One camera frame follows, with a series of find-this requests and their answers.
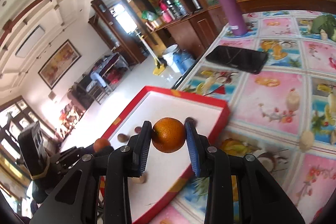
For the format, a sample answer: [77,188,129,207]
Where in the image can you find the red box with white inside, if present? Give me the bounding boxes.
[98,85,231,224]

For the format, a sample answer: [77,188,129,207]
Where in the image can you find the wooden display cabinet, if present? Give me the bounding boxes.
[88,0,229,64]

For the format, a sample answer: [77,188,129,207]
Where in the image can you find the blue water jug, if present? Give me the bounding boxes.
[181,50,196,69]
[173,52,185,74]

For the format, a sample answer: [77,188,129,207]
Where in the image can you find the green leafy vegetable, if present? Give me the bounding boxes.
[311,15,336,42]

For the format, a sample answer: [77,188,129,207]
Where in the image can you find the peeled banana piece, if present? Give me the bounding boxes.
[286,89,300,111]
[300,131,315,152]

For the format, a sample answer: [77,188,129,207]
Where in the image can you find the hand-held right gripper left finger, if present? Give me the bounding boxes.
[29,120,153,224]

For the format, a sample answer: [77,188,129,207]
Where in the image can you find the white bucket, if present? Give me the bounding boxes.
[162,44,181,73]

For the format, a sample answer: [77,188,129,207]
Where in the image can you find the black smartphone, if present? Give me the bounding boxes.
[205,45,269,75]

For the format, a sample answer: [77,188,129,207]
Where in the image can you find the purple bottle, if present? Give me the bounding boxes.
[206,0,248,37]

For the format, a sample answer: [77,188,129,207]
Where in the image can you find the orange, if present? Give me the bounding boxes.
[151,117,185,153]
[94,138,111,152]

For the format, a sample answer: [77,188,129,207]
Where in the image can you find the green plastic bag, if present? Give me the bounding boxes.
[142,10,158,21]

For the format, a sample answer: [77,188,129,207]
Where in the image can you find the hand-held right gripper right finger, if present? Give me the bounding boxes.
[184,120,306,224]

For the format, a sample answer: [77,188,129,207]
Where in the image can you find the framed painting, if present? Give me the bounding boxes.
[38,39,82,90]

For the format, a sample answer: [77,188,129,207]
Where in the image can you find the pink bottle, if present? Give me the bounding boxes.
[160,2,172,24]

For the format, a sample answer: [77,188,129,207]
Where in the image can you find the yellow mop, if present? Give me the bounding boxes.
[136,30,168,75]

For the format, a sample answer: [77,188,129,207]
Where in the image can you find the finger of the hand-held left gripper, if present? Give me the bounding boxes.
[93,146,114,159]

